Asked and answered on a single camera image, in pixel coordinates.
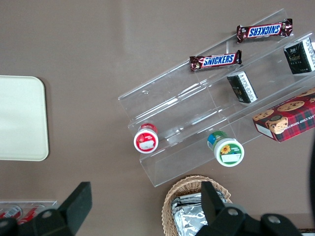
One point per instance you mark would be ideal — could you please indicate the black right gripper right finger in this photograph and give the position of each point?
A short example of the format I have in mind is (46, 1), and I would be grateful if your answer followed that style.
(212, 206)

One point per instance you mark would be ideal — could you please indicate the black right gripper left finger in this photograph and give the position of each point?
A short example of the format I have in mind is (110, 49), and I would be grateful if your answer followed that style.
(76, 206)

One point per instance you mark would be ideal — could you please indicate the foil wrapped sandwich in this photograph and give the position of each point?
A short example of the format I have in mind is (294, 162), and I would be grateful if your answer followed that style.
(188, 221)
(189, 199)

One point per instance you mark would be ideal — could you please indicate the woven wicker basket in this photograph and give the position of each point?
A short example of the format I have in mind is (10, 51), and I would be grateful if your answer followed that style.
(182, 189)

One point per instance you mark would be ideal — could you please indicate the cream plastic tray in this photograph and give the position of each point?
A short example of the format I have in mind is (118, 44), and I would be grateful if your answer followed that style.
(22, 118)

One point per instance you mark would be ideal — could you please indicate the clear acrylic can holder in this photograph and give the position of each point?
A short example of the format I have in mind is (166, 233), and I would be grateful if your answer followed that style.
(50, 204)

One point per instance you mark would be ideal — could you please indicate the red soda can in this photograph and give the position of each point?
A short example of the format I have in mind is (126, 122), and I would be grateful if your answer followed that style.
(9, 212)
(30, 214)

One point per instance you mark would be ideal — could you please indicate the green lidded small jar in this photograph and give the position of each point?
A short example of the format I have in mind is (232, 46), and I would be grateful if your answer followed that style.
(227, 151)

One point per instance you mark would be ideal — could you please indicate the red lidded small jar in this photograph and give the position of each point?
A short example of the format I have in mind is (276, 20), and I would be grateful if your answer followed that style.
(146, 141)

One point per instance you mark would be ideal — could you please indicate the clear acrylic tiered display shelf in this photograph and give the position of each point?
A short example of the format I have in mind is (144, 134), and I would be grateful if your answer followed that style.
(187, 105)

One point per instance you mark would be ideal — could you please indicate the red tartan cookie box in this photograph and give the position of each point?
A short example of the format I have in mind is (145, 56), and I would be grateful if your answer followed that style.
(288, 118)

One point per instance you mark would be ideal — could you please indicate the dark green tea box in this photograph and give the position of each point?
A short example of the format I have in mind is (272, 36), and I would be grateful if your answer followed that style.
(299, 57)
(242, 88)

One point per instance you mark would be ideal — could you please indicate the Snickers chocolate bar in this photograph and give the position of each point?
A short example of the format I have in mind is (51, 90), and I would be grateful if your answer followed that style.
(216, 60)
(264, 30)

